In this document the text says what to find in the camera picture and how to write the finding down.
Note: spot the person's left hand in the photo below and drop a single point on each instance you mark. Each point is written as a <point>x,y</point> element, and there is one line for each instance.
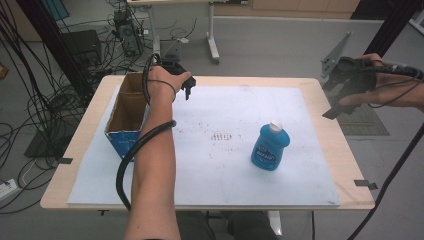
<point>161,83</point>

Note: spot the wooden cabinet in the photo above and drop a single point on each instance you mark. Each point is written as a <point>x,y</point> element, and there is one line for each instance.
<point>283,8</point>

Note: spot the black metal frame post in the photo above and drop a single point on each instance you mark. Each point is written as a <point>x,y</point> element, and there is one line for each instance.
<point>56,43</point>
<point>390,23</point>

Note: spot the teal board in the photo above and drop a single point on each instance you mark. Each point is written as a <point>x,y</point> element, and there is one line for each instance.
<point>56,8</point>

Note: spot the black equipment case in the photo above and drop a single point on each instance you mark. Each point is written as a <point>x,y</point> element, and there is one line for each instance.
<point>81,46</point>

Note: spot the black floor plate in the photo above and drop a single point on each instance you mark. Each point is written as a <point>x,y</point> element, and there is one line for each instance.
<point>43,146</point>

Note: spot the white power strip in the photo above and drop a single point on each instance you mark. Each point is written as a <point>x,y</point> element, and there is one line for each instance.
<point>7,189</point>

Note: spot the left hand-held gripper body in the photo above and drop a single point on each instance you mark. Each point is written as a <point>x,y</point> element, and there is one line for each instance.
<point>171,66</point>

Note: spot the black computer tower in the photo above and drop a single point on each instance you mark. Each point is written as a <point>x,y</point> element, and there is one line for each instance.
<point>128,33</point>

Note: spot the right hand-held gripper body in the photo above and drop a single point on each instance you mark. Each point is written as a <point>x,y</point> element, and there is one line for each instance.
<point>353,76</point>

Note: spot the blue bottle with white cap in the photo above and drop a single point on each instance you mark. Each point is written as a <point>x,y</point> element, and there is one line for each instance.
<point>268,150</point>

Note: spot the white table leg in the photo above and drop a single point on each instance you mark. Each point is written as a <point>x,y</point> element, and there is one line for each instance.
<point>275,223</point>

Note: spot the black table clip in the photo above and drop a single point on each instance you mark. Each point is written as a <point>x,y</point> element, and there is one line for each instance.
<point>65,160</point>
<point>365,184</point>

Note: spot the cardboard box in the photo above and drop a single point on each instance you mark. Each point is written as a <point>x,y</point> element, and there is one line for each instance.
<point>128,113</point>

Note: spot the white desk frame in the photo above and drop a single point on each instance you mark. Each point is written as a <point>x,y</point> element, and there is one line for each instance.
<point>212,36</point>

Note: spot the white paper sheet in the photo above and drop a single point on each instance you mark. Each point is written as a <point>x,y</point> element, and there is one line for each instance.
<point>216,173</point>

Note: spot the person's right hand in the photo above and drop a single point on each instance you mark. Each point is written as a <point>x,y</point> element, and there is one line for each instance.
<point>385,86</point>

